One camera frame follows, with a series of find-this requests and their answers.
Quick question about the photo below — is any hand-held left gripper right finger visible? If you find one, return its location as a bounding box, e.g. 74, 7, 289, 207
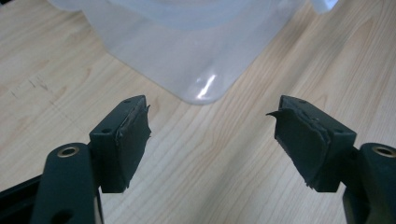
265, 94, 358, 193

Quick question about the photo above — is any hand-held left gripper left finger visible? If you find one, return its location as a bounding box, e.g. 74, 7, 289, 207
88, 94, 153, 194

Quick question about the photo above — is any clear plastic storage box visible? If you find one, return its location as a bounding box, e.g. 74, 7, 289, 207
46, 0, 339, 105

